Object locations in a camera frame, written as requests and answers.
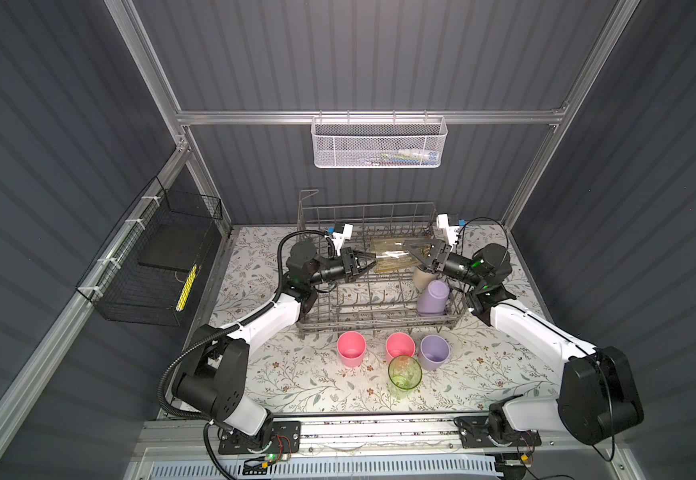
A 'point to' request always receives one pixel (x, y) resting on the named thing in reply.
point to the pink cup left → (351, 347)
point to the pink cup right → (399, 344)
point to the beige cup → (421, 278)
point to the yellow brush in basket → (186, 288)
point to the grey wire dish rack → (383, 298)
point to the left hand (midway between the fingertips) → (384, 260)
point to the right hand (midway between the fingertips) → (406, 254)
